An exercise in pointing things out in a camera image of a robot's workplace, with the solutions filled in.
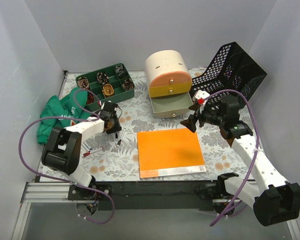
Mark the grey bottom drawer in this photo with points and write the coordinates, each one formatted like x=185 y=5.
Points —
x=171 y=106

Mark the orange folder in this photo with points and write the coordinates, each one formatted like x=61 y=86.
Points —
x=163 y=153

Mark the black mesh file basket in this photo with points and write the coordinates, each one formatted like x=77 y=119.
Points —
x=231 y=68

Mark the aluminium frame rail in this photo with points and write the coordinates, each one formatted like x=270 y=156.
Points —
x=38 y=192

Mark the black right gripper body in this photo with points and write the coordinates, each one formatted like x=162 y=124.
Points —
x=197 y=117

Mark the green cloth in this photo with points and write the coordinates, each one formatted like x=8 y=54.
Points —
x=60 y=112

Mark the cream round drawer cabinet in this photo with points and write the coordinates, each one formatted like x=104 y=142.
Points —
x=161 y=62

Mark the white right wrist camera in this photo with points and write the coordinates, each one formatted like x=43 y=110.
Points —
x=200 y=98

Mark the orange drawer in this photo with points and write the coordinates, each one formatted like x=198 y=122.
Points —
x=175 y=77

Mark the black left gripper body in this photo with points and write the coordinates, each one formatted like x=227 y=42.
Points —
x=114 y=126

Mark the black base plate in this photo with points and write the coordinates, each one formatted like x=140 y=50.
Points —
x=151 y=195

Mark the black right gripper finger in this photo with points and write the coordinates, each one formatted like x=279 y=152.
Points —
x=197 y=115
x=189 y=124

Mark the white marker red cap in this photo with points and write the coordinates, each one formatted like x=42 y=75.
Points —
x=92 y=151

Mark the green compartment organizer box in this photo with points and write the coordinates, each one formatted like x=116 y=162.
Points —
x=112 y=83

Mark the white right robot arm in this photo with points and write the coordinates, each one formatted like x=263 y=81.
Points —
x=274 y=199

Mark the yellow drawer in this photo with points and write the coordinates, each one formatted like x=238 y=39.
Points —
x=167 y=90

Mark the white marker black cap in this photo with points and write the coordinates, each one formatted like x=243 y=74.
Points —
x=119 y=136

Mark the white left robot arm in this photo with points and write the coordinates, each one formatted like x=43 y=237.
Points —
x=63 y=148

